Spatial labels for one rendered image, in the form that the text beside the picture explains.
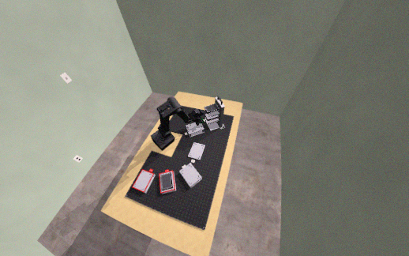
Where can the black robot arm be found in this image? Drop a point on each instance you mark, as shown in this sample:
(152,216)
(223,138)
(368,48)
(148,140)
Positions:
(174,108)

